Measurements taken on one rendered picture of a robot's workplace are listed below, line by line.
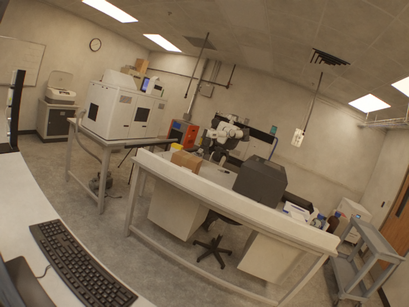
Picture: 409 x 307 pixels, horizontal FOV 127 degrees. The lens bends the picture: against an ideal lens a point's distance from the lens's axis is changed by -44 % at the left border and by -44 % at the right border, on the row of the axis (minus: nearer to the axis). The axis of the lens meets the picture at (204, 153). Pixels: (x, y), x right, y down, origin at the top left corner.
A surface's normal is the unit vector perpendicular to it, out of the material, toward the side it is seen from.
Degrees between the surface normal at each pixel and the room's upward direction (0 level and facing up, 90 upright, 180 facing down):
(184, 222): 90
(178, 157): 90
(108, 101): 90
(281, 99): 90
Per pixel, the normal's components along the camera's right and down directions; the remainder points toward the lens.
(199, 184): -0.37, 0.10
